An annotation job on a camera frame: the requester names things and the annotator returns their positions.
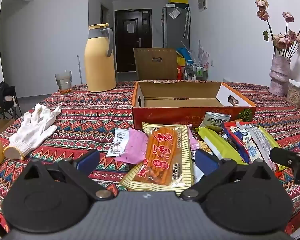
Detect brown nut bar packet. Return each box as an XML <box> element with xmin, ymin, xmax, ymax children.
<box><xmin>195</xmin><ymin>140</ymin><xmax>214</xmax><ymax>155</ymax></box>

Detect yellow thermos jug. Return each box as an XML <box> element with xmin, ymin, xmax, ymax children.
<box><xmin>84</xmin><ymin>23</ymin><xmax>117</xmax><ymax>93</ymax></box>

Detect dark entrance door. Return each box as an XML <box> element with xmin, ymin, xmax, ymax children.
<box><xmin>114</xmin><ymin>9</ymin><xmax>152</xmax><ymax>73</ymax></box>

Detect dried pink roses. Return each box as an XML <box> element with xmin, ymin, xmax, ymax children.
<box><xmin>255</xmin><ymin>0</ymin><xmax>300</xmax><ymax>61</ymax></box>

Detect clear jar of seeds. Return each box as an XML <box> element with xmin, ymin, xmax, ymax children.
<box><xmin>287</xmin><ymin>79</ymin><xmax>300</xmax><ymax>109</ymax></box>

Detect orange cardboard box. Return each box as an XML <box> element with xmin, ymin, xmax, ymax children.
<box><xmin>132</xmin><ymin>81</ymin><xmax>257</xmax><ymax>130</ymax></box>

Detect folding chair with dark clothes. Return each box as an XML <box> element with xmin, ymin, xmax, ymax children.
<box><xmin>0</xmin><ymin>81</ymin><xmax>22</xmax><ymax>120</ymax></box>

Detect pink snack packet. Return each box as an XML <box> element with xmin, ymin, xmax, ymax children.
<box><xmin>115</xmin><ymin>128</ymin><xmax>150</xmax><ymax>165</ymax></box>
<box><xmin>187</xmin><ymin>127</ymin><xmax>200</xmax><ymax>151</ymax></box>

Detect glass cup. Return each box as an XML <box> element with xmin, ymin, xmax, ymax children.
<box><xmin>55</xmin><ymin>70</ymin><xmax>72</xmax><ymax>95</ymax></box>

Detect yellow-green snack packet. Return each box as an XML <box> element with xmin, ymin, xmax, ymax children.
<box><xmin>196</xmin><ymin>127</ymin><xmax>248</xmax><ymax>164</ymax></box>

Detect white blue snack packet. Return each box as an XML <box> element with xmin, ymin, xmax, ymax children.
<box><xmin>242</xmin><ymin>126</ymin><xmax>282</xmax><ymax>171</ymax></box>

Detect red gift box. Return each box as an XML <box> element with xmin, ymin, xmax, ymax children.
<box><xmin>177</xmin><ymin>65</ymin><xmax>187</xmax><ymax>80</ymax></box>

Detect metal trolley rack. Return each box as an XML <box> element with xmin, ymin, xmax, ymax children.
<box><xmin>185</xmin><ymin>60</ymin><xmax>210</xmax><ymax>81</ymax></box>

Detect grey fridge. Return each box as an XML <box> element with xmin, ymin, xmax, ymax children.
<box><xmin>162</xmin><ymin>6</ymin><xmax>190</xmax><ymax>48</ymax></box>

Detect green white oat packet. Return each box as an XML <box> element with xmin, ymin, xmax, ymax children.
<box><xmin>199</xmin><ymin>112</ymin><xmax>231</xmax><ymax>133</ymax></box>

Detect pink textured vase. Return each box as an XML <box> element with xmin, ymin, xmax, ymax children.
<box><xmin>269</xmin><ymin>54</ymin><xmax>291</xmax><ymax>97</ymax></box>

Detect white cotton glove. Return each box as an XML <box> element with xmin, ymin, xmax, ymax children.
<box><xmin>3</xmin><ymin>103</ymin><xmax>62</xmax><ymax>159</ymax></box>

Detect red blue snack packet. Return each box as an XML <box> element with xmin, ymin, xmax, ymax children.
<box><xmin>222</xmin><ymin>121</ymin><xmax>257</xmax><ymax>163</ymax></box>

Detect paper sheet on fridge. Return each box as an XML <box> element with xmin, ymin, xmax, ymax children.
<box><xmin>169</xmin><ymin>8</ymin><xmax>182</xmax><ymax>20</ymax></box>

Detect white folded umbrella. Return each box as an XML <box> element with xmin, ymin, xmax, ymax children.
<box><xmin>183</xmin><ymin>7</ymin><xmax>191</xmax><ymax>39</ymax></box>

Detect pink wall decoration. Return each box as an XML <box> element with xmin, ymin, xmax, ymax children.
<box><xmin>197</xmin><ymin>40</ymin><xmax>210</xmax><ymax>63</ymax></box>

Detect red patterned tablecloth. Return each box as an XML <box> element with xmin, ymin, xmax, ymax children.
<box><xmin>0</xmin><ymin>80</ymin><xmax>300</xmax><ymax>238</ymax></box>

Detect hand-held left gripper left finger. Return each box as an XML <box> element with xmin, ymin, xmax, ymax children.
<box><xmin>17</xmin><ymin>149</ymin><xmax>119</xmax><ymax>201</ymax></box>

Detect orange spicy stick packet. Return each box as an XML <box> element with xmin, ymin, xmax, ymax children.
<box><xmin>119</xmin><ymin>122</ymin><xmax>194</xmax><ymax>192</ymax></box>

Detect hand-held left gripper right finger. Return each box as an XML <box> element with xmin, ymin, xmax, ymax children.
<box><xmin>179</xmin><ymin>149</ymin><xmax>277</xmax><ymax>202</ymax></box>

